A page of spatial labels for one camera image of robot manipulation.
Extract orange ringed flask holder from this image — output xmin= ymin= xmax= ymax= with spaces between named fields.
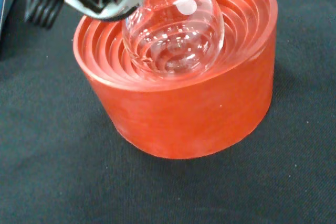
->
xmin=72 ymin=0 xmax=279 ymax=160

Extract black bench cloth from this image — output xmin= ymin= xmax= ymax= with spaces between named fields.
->
xmin=0 ymin=0 xmax=336 ymax=224

